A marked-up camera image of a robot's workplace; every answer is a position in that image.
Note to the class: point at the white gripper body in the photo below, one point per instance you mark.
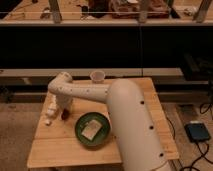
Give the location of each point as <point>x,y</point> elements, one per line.
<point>65,106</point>

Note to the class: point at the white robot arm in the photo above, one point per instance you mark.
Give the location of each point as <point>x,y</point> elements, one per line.
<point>136,136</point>

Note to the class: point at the white block stack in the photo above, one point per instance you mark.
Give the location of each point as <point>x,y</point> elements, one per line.
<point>52,108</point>

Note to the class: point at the white napkin on plate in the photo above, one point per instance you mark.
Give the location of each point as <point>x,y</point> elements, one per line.
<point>91,129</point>

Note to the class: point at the translucent plastic cup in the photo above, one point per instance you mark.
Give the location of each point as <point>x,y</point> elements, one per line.
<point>97,76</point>

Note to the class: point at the green round plate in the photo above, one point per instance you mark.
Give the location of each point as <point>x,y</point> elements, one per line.
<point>100,137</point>

